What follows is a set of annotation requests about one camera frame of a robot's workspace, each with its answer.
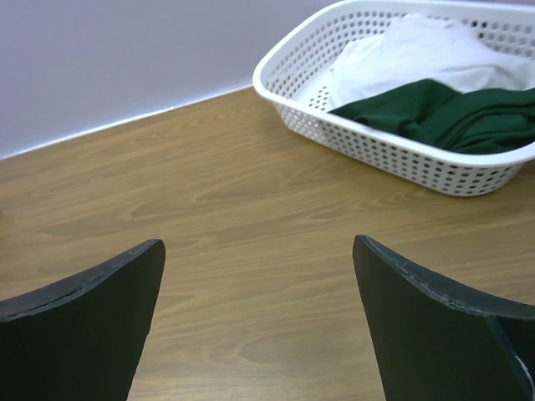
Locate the white and green t-shirt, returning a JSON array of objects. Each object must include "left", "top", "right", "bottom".
[{"left": 267, "top": 12, "right": 535, "bottom": 155}]

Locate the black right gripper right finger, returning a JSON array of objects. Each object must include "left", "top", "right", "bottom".
[{"left": 353, "top": 235, "right": 534, "bottom": 401}]

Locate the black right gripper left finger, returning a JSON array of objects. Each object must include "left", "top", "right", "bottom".
[{"left": 1, "top": 239, "right": 166, "bottom": 400}]

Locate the white perforated laundry basket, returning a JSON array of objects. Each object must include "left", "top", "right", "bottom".
[{"left": 252, "top": 1, "right": 534, "bottom": 196}]

